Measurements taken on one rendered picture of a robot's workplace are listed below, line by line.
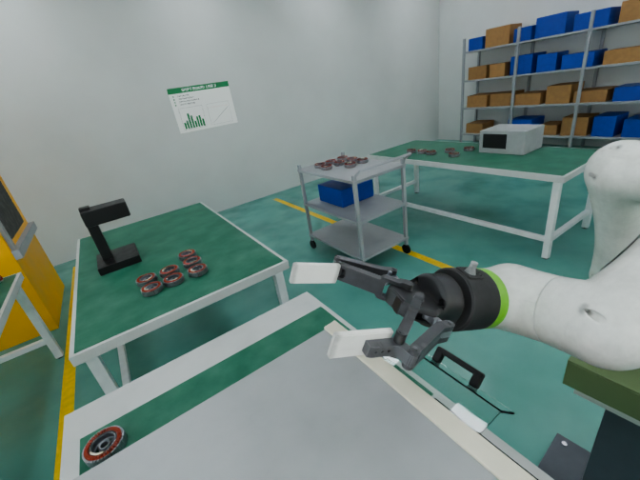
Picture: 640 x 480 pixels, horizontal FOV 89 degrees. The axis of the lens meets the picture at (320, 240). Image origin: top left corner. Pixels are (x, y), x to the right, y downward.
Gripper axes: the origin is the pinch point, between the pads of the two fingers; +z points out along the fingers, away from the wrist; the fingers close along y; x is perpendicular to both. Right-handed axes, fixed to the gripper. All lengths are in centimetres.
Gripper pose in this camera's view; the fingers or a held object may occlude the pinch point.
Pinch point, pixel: (317, 303)
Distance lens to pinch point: 39.1
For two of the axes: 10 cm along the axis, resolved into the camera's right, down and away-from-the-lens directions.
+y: 3.6, 4.5, -8.2
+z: -9.0, -0.5, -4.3
